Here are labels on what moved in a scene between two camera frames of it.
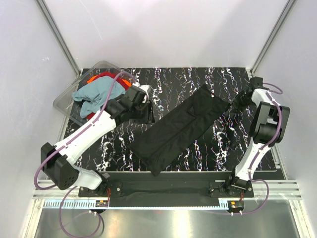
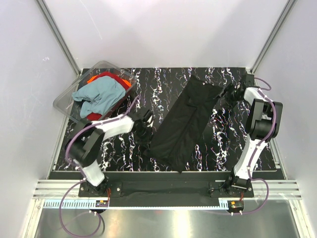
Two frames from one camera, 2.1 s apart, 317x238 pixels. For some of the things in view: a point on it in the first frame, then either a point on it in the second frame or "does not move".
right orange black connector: x=234 y=206 does not move
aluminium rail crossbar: x=283 y=189 does not move
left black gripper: x=148 y=118 → x=145 y=142
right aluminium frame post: x=289 y=6 does not move
